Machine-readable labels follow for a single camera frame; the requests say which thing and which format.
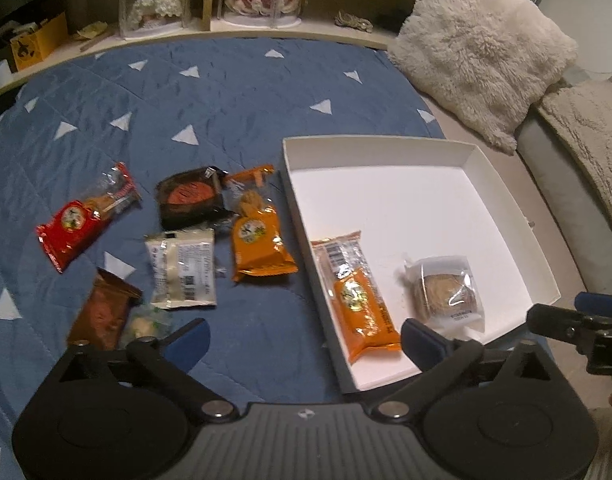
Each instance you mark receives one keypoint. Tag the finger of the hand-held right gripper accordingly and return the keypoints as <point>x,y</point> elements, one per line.
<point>600,303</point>
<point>561,324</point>

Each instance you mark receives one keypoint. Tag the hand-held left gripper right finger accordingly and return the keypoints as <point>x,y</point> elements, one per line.
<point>422,346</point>

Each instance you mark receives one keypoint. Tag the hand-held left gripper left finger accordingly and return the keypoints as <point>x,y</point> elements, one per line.
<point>188,345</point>

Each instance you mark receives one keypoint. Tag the white shallow cardboard box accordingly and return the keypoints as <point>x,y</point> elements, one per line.
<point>411,200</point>

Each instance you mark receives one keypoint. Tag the red twisted-dough snack packet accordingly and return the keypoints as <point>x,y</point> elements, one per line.
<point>76,225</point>

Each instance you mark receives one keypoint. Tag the small green white snack packet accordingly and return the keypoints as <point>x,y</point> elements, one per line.
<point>143,325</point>

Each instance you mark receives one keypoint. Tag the clear packet with round cake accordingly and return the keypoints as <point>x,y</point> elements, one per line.
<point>441,290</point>

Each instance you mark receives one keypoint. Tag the orange snack packet barcode label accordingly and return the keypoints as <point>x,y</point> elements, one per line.
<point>361,305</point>

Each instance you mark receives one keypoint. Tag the brown snack packet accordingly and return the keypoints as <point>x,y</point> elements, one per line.
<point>103,310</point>

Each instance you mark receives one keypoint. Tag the grey upholstered bed edge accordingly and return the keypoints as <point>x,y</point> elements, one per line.
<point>561,200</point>

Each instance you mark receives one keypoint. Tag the orange twisted-dough snack packet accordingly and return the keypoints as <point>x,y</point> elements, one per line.
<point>258,245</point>

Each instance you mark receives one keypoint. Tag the black packet with red pastry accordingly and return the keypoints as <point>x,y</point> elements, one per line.
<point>191,195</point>

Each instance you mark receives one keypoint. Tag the beige textured cushion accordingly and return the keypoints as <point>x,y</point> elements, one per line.
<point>591,130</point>

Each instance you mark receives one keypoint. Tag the blue quilt with white triangles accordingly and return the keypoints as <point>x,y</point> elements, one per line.
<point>236,110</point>

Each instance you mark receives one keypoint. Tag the white fluffy pillow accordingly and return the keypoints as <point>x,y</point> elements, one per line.
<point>476,50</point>

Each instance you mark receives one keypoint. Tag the small beige ornament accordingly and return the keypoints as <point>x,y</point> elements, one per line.
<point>92,30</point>

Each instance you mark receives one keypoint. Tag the small grey-brown ornament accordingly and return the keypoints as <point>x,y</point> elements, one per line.
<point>353,21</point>

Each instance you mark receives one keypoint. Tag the yellow box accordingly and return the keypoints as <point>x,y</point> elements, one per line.
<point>36,46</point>

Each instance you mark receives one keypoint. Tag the wooden shelf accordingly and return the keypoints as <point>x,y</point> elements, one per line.
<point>311,26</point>

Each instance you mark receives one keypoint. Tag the white-dressed doll in clear case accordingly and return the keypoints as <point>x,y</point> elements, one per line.
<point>156,5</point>

